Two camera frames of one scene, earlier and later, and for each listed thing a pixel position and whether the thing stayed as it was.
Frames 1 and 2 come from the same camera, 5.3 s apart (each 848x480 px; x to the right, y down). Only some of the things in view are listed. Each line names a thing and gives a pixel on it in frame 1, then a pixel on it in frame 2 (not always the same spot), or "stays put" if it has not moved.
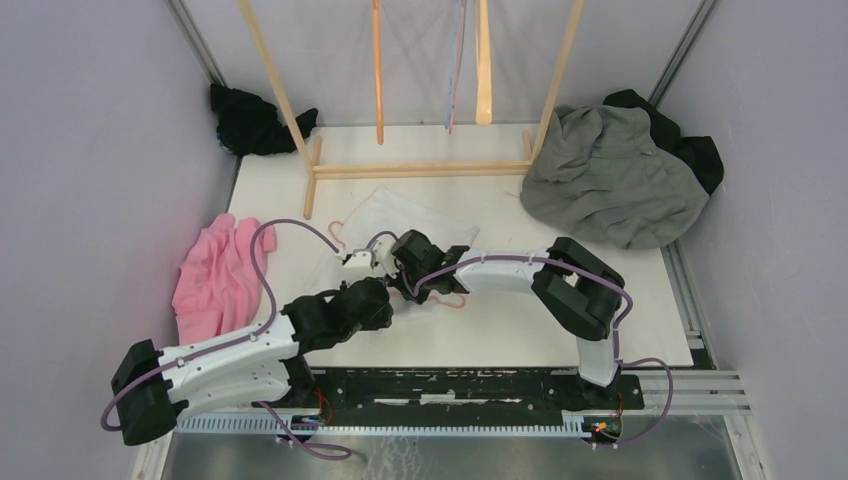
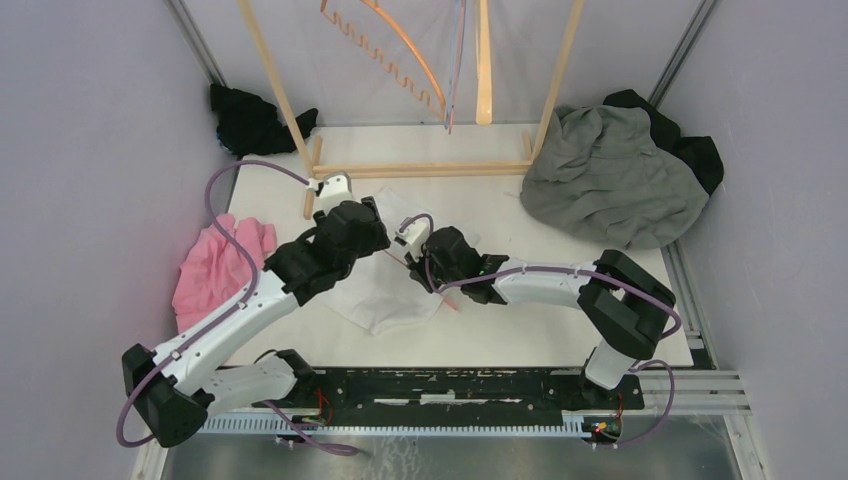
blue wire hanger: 454,62 stays put
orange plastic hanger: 378,71 -> 427,100
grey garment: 603,169 stays put
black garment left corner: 249,125 stays put
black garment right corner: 699,152 stays put
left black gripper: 382,318 -> 377,237
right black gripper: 419,297 -> 418,269
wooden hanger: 483,114 stays put
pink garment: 220,283 stays put
